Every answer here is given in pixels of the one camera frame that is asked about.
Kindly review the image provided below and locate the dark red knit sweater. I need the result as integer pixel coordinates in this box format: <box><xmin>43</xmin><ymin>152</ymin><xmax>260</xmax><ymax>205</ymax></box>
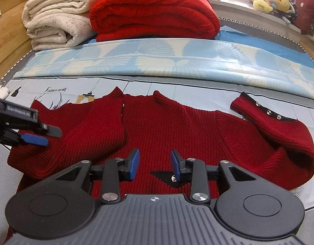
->
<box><xmin>6</xmin><ymin>86</ymin><xmax>314</xmax><ymax>201</ymax></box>

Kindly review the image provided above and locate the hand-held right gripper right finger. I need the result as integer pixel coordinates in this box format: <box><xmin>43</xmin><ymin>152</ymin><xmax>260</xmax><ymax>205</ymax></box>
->
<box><xmin>170</xmin><ymin>149</ymin><xmax>252</xmax><ymax>206</ymax></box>

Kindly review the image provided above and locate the yellow spotted plush toy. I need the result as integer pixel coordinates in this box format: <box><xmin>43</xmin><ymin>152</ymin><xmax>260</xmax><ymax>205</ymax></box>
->
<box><xmin>270</xmin><ymin>0</ymin><xmax>291</xmax><ymax>12</ymax></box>

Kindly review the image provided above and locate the dark red cushion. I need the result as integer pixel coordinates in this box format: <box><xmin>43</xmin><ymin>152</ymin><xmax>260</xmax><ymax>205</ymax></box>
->
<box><xmin>292</xmin><ymin>0</ymin><xmax>314</xmax><ymax>35</ymax></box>

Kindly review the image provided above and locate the black and white plush toy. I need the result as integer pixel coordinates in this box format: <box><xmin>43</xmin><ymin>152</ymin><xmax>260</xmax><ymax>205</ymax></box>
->
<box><xmin>278</xmin><ymin>2</ymin><xmax>298</xmax><ymax>24</ymax></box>

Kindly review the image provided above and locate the white window ledge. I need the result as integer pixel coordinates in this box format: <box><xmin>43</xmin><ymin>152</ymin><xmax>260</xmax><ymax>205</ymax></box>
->
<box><xmin>206</xmin><ymin>0</ymin><xmax>314</xmax><ymax>42</ymax></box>

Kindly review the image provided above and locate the folded cream blanket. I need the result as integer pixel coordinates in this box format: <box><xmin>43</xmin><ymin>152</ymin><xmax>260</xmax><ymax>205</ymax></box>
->
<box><xmin>22</xmin><ymin>0</ymin><xmax>104</xmax><ymax>51</ymax></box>

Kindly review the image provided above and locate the folded red blanket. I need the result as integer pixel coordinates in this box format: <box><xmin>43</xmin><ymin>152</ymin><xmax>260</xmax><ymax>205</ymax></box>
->
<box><xmin>89</xmin><ymin>0</ymin><xmax>221</xmax><ymax>42</ymax></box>

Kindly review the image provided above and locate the wooden bed frame rail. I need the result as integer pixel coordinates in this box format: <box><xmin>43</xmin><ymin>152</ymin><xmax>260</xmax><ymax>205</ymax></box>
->
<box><xmin>298</xmin><ymin>40</ymin><xmax>314</xmax><ymax>68</ymax></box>

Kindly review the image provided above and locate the pale yellow plush toy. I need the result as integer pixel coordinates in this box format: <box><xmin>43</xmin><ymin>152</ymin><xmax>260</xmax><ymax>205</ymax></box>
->
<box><xmin>249</xmin><ymin>0</ymin><xmax>275</xmax><ymax>14</ymax></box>

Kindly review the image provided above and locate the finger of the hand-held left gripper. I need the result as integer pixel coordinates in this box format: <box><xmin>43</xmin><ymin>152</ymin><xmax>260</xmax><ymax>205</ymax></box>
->
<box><xmin>6</xmin><ymin>130</ymin><xmax>49</xmax><ymax>147</ymax></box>
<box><xmin>41</xmin><ymin>124</ymin><xmax>63</xmax><ymax>138</ymax></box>

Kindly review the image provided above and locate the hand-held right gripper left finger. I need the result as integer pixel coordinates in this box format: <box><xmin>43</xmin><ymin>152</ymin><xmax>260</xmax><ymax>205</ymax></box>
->
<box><xmin>55</xmin><ymin>148</ymin><xmax>141</xmax><ymax>205</ymax></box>

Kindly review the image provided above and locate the wooden headboard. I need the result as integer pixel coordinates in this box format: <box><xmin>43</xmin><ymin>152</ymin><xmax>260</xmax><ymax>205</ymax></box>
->
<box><xmin>0</xmin><ymin>0</ymin><xmax>42</xmax><ymax>87</ymax></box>

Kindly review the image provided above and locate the light blue patterned sheet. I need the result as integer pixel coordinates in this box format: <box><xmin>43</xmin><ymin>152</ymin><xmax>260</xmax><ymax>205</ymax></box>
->
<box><xmin>13</xmin><ymin>29</ymin><xmax>314</xmax><ymax>100</ymax></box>

